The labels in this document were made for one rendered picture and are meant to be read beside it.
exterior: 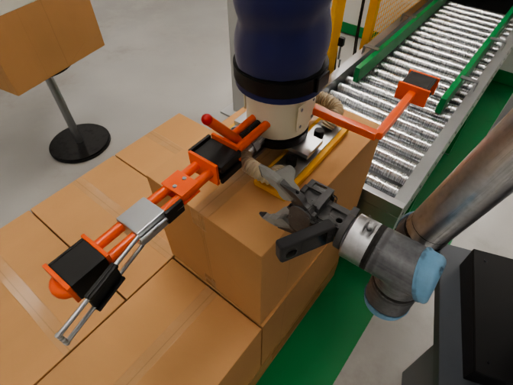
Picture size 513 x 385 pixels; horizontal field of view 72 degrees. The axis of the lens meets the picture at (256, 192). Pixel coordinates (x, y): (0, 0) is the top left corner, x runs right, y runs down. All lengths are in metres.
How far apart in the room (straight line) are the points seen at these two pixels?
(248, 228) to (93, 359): 0.63
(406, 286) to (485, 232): 1.72
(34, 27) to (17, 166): 1.00
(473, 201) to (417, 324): 1.29
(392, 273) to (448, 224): 0.14
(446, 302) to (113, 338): 0.94
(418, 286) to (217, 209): 0.48
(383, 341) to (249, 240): 1.11
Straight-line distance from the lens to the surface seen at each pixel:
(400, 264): 0.64
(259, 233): 0.83
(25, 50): 2.15
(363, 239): 0.65
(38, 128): 3.05
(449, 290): 1.10
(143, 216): 0.71
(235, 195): 0.90
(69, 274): 0.68
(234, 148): 0.80
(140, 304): 1.24
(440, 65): 2.47
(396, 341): 1.83
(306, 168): 0.95
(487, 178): 0.62
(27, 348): 1.32
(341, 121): 0.92
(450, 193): 0.67
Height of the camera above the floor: 1.63
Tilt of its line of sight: 49 degrees down
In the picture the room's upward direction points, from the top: straight up
